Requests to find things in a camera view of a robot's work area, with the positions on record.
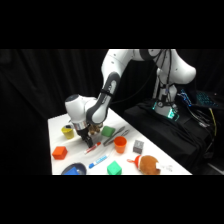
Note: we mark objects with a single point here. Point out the white table cloth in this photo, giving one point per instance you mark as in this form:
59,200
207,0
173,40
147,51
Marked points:
66,120

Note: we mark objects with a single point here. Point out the green cube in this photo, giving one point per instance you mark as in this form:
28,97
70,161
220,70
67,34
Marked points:
114,168

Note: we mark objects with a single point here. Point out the backlit keyboard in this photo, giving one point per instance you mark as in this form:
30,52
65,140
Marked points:
206,98

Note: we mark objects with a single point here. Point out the grey cube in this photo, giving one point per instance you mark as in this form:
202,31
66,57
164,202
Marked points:
138,146

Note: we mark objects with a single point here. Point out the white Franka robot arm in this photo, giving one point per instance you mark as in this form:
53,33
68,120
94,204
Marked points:
108,90

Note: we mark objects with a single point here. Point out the tiger plush toy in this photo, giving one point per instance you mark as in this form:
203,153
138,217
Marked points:
95,129

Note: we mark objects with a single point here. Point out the orange block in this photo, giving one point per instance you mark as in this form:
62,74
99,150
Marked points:
60,153

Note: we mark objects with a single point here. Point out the black curtain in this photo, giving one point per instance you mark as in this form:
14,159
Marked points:
33,83

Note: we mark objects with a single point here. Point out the yellow cup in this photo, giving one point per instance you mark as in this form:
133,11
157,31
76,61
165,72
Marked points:
68,133

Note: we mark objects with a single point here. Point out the red pen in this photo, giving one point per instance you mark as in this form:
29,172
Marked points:
92,148

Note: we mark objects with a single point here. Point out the black robot stand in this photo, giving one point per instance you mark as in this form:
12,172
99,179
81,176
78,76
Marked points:
166,133

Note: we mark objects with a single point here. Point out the blue block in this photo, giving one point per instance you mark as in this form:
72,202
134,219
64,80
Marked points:
72,171

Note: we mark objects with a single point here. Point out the dark blue round bowl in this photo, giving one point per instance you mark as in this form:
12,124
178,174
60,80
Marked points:
74,166

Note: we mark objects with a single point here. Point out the metal tongs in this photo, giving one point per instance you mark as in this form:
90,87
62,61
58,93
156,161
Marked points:
114,136

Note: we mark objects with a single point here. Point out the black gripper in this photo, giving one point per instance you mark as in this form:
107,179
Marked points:
85,132

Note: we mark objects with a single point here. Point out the orange plastic cup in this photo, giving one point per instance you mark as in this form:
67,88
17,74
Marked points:
120,145

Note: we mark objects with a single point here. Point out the brown plush with red hat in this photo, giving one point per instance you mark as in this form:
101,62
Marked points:
149,165

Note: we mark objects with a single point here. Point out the blue pen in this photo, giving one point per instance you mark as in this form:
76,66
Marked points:
98,162

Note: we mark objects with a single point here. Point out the small green light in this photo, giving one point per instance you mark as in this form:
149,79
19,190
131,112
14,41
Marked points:
172,114

